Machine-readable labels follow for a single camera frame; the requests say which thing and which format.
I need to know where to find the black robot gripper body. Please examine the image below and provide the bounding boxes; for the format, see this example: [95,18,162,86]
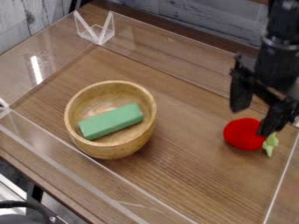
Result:
[231,36,299,112]

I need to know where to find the wooden bowl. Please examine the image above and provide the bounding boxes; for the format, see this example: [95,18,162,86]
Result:
[64,80,156,159]

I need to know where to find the green rectangular block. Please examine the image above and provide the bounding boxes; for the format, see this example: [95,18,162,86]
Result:
[79,103,144,141]

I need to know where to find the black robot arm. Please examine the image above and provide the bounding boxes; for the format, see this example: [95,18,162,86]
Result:
[230,0,299,137]

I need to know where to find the black metal table frame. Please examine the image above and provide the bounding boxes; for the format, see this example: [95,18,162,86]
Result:
[27,182,69,224]

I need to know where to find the black cable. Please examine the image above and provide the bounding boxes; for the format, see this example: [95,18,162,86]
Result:
[0,199,52,224]

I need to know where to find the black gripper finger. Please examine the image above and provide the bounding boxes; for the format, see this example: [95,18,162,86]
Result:
[258,100,299,137]
[230,70,255,113]

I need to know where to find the red plush fruit green stem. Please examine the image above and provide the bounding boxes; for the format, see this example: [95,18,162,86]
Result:
[222,117,280,158]

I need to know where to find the clear acrylic tray walls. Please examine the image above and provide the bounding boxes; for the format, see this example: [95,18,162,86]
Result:
[0,7,299,224]

